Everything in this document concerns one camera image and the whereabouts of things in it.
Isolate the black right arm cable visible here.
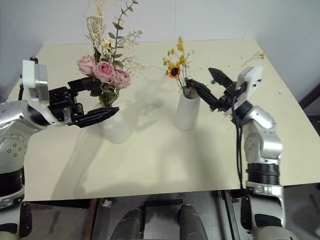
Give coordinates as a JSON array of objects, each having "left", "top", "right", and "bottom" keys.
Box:
[{"left": 230, "top": 94, "right": 245, "bottom": 190}]

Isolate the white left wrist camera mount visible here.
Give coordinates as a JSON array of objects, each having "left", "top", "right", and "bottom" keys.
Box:
[{"left": 21, "top": 59, "right": 49, "bottom": 107}]

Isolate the dark grey rounded shape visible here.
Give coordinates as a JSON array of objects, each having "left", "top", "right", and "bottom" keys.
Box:
[
  {"left": 116, "top": 208, "right": 146, "bottom": 240},
  {"left": 178, "top": 203, "right": 209, "bottom": 240}
]

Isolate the brown table frame bar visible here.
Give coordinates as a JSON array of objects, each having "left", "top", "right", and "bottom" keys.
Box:
[{"left": 84, "top": 198, "right": 99, "bottom": 240}]

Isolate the slim white vase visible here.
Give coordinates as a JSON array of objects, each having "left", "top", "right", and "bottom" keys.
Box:
[{"left": 174, "top": 90, "right": 201, "bottom": 131}]

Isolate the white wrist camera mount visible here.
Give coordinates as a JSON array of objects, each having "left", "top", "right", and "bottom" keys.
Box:
[
  {"left": 21, "top": 59, "right": 49, "bottom": 107},
  {"left": 235, "top": 65, "right": 264, "bottom": 107}
]

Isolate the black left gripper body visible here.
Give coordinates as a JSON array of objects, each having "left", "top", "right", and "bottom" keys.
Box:
[{"left": 47, "top": 86, "right": 85, "bottom": 126}]

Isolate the pink rose dried bouquet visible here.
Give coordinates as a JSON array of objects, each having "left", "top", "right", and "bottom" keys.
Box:
[{"left": 75, "top": 0, "right": 151, "bottom": 108}]

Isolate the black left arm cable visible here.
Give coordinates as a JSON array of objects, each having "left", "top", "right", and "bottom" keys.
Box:
[{"left": 17, "top": 83, "right": 26, "bottom": 101}]

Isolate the wide white vase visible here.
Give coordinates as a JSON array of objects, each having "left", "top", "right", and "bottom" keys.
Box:
[{"left": 93, "top": 104, "right": 134, "bottom": 145}]

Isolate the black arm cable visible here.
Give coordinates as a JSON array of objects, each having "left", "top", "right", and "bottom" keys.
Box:
[
  {"left": 230, "top": 94, "right": 245, "bottom": 190},
  {"left": 17, "top": 83, "right": 26, "bottom": 101}
]

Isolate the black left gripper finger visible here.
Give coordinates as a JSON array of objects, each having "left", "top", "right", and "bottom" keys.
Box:
[
  {"left": 70, "top": 106, "right": 121, "bottom": 129},
  {"left": 67, "top": 76, "right": 101, "bottom": 98}
]

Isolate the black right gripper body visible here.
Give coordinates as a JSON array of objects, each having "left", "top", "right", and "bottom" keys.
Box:
[{"left": 209, "top": 82, "right": 247, "bottom": 114}]

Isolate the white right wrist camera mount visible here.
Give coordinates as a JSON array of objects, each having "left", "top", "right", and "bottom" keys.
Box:
[{"left": 235, "top": 65, "right": 264, "bottom": 107}]

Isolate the loose dried yellow flower sprig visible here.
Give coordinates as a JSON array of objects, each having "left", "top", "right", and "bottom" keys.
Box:
[{"left": 240, "top": 50, "right": 266, "bottom": 68}]

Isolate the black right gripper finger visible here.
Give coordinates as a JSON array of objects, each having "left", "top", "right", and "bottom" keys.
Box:
[
  {"left": 186, "top": 78, "right": 219, "bottom": 108},
  {"left": 207, "top": 67, "right": 237, "bottom": 90}
]

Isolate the yellow sunflower dried bouquet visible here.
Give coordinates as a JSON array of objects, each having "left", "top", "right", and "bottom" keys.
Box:
[{"left": 155, "top": 35, "right": 196, "bottom": 99}]

